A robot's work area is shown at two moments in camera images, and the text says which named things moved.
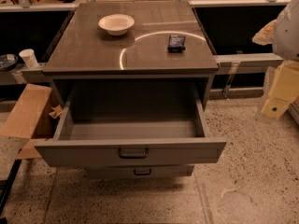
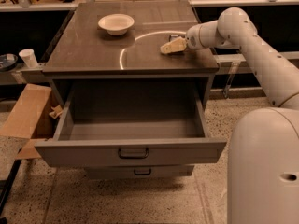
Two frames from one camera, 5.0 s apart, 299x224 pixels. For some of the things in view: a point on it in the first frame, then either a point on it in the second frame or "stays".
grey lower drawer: [135, 172] stays
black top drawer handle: [133, 156] stays
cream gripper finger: [265, 35] → [196, 36]
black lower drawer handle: [144, 174] stays
